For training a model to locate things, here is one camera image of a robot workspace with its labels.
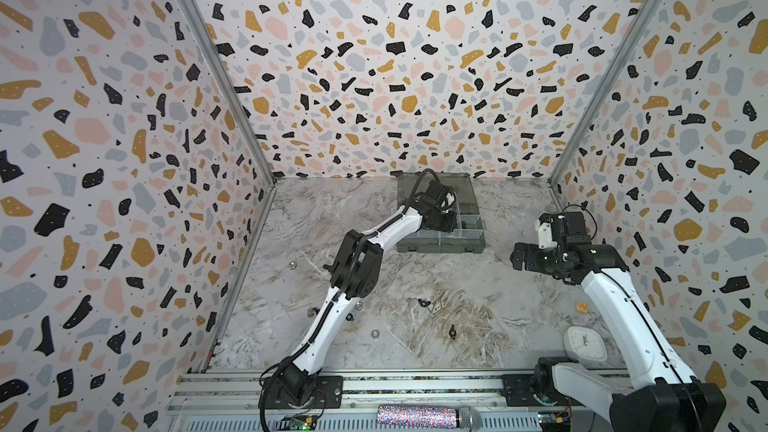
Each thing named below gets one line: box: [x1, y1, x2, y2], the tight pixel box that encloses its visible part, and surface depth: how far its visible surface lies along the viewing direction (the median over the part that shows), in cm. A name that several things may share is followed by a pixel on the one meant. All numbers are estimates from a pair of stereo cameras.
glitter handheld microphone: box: [377, 404, 483, 432], surface depth 69 cm
